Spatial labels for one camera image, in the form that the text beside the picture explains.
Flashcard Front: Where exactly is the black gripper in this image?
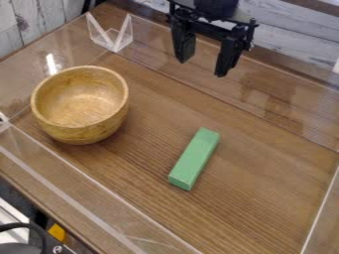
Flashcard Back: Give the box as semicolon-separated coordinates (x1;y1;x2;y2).
168;0;257;77

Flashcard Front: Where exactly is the green rectangular block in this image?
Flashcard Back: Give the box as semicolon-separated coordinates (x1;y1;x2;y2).
168;128;220;191

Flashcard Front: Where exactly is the brown wooden bowl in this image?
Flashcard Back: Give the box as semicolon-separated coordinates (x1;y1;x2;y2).
30;65;129;145

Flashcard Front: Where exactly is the yellow button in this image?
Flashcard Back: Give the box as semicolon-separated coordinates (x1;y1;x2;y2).
48;223;66;242

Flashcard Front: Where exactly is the clear acrylic corner bracket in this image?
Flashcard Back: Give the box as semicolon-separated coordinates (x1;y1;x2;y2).
84;13;133;53

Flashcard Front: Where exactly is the clear acrylic tray wall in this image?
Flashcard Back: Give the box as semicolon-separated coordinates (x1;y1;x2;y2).
0;115;201;254

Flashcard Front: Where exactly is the black cable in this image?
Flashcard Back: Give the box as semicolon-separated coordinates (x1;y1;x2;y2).
0;221;48;254

